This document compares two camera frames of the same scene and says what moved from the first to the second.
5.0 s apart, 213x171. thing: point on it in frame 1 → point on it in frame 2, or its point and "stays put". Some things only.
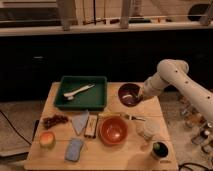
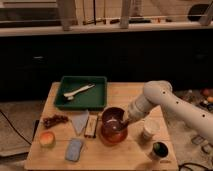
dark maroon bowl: (128, 94) → (114, 118)
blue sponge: (73, 149) stays put
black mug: (159, 150) stays put
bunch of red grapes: (49, 121) stays put
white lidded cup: (150, 127) stays put
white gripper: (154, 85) → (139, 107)
